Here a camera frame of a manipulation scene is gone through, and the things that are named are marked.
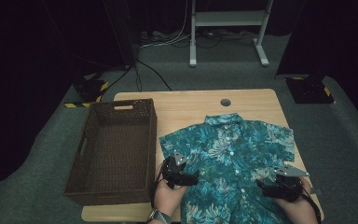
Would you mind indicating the white metal stand frame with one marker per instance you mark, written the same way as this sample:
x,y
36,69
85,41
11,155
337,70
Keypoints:
x,y
230,18

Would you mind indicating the grey round table grommet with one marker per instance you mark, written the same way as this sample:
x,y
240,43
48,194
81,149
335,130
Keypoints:
x,y
225,102

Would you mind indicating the grey tape piece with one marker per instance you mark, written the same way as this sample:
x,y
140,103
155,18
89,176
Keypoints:
x,y
318,191

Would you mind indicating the yellow black hazard tape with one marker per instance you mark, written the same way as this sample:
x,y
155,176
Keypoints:
x,y
74,105

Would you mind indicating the brown wicker basket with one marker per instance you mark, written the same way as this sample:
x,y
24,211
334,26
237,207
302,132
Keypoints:
x,y
112,155

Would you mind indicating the person's right hand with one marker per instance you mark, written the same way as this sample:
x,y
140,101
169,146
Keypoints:
x,y
298,211

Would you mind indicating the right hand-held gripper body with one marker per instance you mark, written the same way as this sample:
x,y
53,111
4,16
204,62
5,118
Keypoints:
x,y
287,186

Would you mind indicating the teal floral shirt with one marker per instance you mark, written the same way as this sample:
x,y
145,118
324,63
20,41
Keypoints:
x,y
230,161

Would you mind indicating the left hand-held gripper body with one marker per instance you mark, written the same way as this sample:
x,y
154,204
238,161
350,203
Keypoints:
x,y
172,171

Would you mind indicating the black upright column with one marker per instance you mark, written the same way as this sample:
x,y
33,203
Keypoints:
x,y
124,31

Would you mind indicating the person's left hand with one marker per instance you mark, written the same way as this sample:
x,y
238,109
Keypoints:
x,y
167,199

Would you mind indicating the black floor base plate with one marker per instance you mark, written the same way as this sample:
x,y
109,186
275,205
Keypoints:
x,y
309,90
90,88

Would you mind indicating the silver wristwatch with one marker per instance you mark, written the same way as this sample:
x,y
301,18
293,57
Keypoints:
x,y
160,216

